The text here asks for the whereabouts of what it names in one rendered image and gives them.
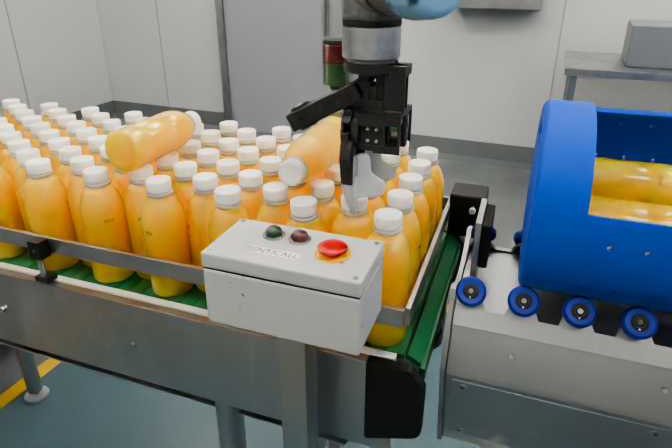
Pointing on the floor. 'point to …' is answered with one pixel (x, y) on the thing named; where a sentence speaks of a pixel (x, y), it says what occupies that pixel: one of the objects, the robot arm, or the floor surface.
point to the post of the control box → (298, 393)
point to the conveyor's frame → (202, 359)
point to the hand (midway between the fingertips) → (354, 199)
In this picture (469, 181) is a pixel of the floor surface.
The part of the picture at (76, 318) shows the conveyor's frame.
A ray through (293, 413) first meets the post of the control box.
